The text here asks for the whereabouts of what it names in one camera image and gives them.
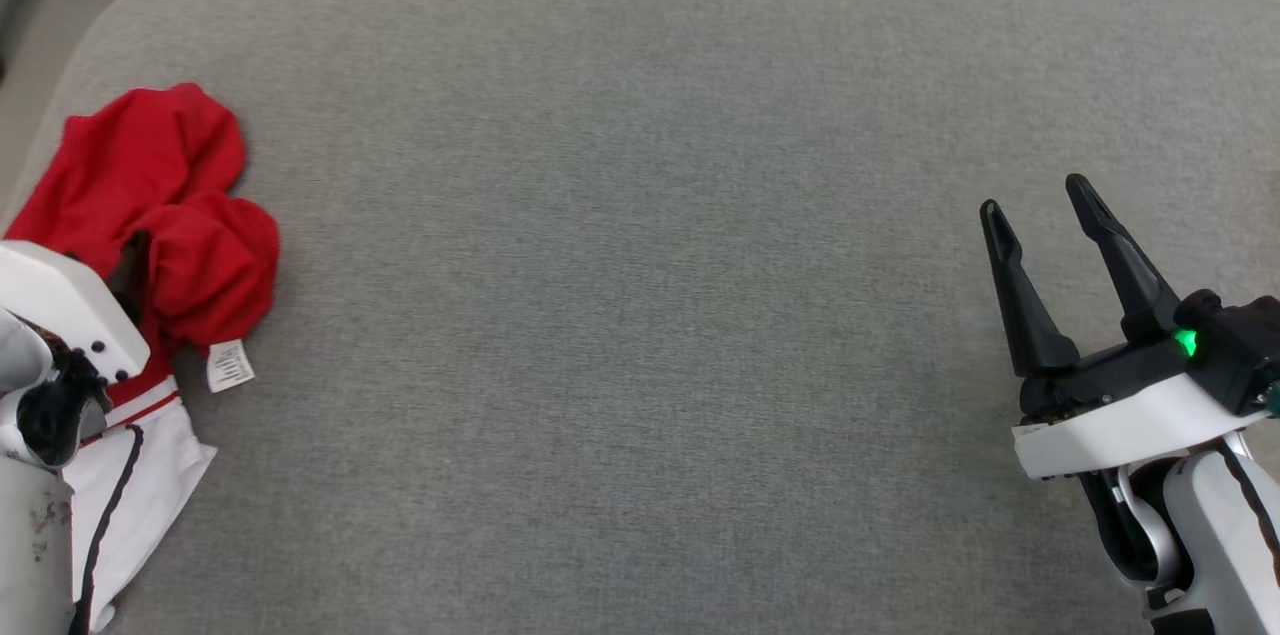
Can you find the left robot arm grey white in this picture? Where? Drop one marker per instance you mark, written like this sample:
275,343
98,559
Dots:
30,515

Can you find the red jersey with white sleeves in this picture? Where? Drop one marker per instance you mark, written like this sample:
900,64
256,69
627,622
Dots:
180,215

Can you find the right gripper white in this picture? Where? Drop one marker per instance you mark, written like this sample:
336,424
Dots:
1120,425

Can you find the grey fabric sofa seat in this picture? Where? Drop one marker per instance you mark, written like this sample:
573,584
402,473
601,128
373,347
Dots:
600,315

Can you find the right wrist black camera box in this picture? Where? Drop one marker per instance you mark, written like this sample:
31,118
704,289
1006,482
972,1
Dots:
1240,345

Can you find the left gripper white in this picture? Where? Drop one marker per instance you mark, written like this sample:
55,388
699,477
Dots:
60,295

